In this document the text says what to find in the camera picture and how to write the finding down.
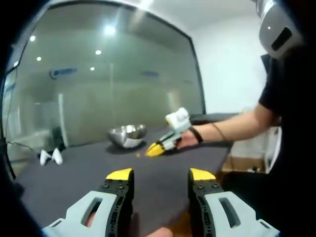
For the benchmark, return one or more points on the stainless steel bowl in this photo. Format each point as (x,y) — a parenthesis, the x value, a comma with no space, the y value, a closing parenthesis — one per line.
(127,135)

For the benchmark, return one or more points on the person's right hand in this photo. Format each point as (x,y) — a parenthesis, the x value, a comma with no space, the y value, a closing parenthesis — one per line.
(188,139)

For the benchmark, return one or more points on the person's left hand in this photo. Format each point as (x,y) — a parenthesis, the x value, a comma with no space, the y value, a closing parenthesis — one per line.
(161,232)

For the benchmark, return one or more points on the black furniture top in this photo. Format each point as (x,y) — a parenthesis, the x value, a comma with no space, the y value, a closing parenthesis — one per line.
(217,117)

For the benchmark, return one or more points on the dark grey table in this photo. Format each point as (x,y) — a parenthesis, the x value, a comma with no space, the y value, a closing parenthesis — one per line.
(93,160)

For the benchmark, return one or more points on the black stand leg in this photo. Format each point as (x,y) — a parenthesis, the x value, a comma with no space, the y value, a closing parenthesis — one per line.
(10,163)

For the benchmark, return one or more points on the person in black shirt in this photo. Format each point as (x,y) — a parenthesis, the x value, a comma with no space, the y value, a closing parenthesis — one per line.
(284,138)

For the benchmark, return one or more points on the blue white glass sign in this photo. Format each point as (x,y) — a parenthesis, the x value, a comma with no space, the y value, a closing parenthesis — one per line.
(63,72)

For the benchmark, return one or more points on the white grey head-worn device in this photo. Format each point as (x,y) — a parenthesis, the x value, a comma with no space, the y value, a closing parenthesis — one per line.
(276,27)

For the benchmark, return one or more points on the black wall monitor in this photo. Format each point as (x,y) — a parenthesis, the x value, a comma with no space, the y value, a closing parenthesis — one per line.
(266,64)

